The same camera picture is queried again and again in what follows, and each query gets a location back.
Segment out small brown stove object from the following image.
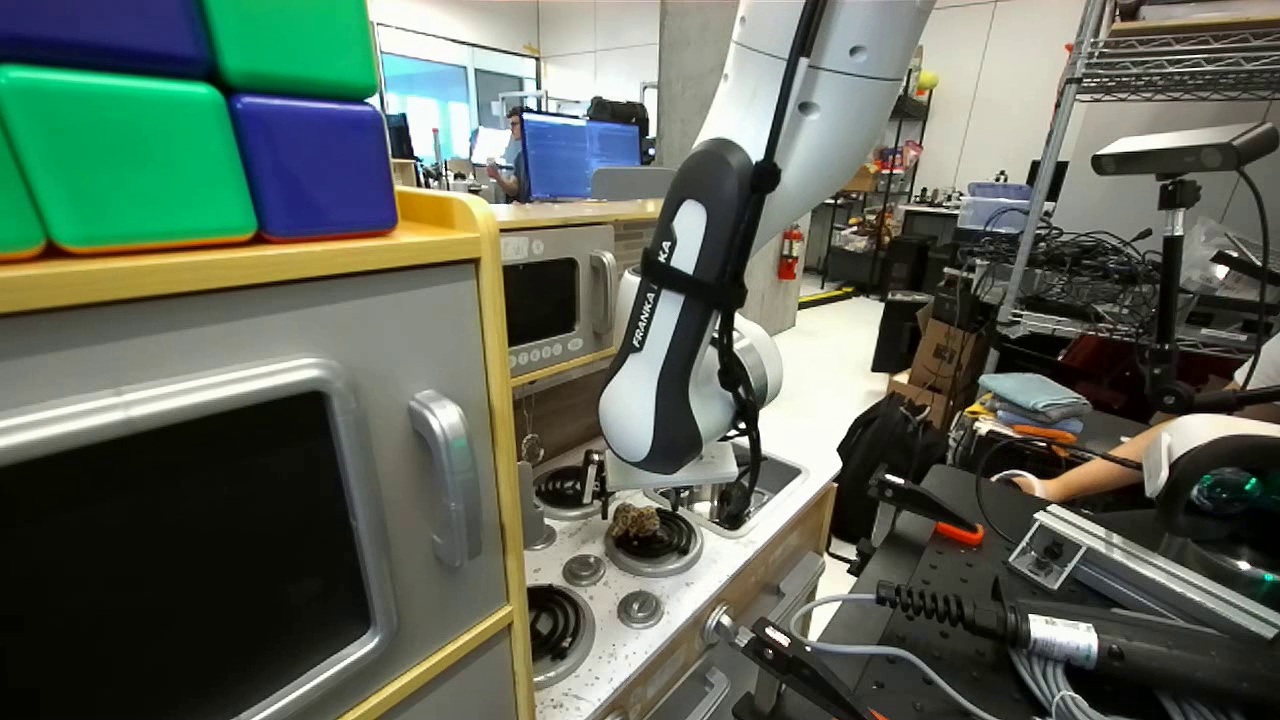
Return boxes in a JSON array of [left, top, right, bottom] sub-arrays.
[[610, 504, 680, 562]]

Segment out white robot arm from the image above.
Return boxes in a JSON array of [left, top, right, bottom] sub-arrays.
[[595, 0, 936, 525]]

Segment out grey toy microwave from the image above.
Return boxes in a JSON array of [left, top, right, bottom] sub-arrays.
[[501, 224, 620, 377]]

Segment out back right black burner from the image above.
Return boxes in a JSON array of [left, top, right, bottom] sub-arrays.
[[538, 464, 601, 522]]

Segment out black burner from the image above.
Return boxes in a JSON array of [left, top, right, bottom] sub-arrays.
[[538, 464, 601, 522], [603, 504, 699, 577], [529, 584, 595, 689]]

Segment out front right black burner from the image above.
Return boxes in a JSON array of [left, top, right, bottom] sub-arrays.
[[603, 504, 699, 577]]

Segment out red fire extinguisher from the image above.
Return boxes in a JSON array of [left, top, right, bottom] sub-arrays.
[[776, 224, 804, 279]]

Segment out front left black burner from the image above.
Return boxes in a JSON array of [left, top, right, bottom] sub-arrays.
[[529, 584, 595, 689]]

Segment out wooden toy kitchen set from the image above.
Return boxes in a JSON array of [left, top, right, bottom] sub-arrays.
[[0, 184, 842, 720]]

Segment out cardboard box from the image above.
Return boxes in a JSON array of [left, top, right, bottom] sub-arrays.
[[909, 320, 989, 395]]

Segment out blue foam block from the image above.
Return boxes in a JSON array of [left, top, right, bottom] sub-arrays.
[[0, 0, 400, 243]]

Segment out grey toy oven door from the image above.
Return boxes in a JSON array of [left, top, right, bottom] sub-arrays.
[[0, 262, 522, 720]]

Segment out green foam block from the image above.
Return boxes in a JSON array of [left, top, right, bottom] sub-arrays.
[[0, 0, 384, 263]]

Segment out seated person green trousers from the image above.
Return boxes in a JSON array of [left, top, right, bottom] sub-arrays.
[[994, 332, 1280, 507]]

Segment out aluminium extrusion rail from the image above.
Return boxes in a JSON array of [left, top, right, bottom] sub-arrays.
[[1009, 504, 1280, 640]]

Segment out coiled grey cable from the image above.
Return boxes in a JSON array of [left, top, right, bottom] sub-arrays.
[[793, 588, 1203, 720]]

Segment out camera on tripod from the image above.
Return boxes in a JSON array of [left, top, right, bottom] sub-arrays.
[[1094, 121, 1280, 349]]

